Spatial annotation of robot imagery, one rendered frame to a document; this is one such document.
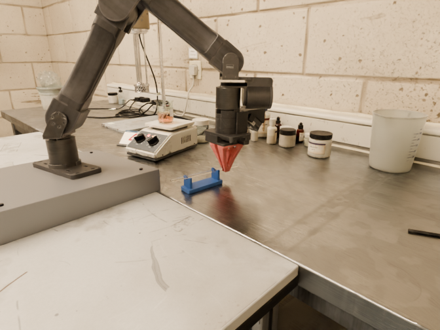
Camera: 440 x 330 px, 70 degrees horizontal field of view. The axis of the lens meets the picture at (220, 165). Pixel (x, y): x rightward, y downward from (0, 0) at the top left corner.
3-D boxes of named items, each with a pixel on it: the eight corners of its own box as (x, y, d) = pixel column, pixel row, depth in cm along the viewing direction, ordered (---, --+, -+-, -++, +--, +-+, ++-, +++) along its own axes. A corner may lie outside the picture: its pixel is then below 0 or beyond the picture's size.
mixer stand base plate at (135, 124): (123, 133, 123) (123, 130, 123) (100, 125, 136) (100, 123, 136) (183, 122, 143) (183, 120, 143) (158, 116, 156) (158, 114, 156)
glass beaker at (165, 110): (175, 122, 102) (174, 97, 100) (173, 126, 97) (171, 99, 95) (157, 122, 102) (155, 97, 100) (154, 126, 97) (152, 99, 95)
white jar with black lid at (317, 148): (315, 150, 101) (317, 129, 99) (334, 156, 96) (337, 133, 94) (302, 154, 97) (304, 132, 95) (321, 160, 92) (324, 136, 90)
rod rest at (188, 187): (188, 194, 70) (188, 179, 68) (180, 190, 72) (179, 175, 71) (222, 183, 75) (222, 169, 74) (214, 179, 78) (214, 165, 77)
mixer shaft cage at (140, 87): (139, 93, 131) (133, 28, 123) (131, 91, 136) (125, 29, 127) (152, 91, 136) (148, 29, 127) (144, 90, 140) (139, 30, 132)
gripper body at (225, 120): (223, 133, 81) (224, 105, 78) (251, 141, 73) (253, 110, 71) (203, 137, 77) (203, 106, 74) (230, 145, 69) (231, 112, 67)
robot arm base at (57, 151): (54, 129, 80) (25, 134, 74) (98, 136, 68) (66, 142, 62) (60, 160, 82) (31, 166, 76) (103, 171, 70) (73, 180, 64)
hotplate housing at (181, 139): (156, 162, 90) (154, 135, 87) (125, 155, 97) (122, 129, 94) (202, 145, 107) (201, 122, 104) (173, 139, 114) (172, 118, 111)
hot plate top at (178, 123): (171, 130, 93) (171, 128, 93) (143, 126, 100) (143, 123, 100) (196, 124, 103) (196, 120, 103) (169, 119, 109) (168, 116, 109)
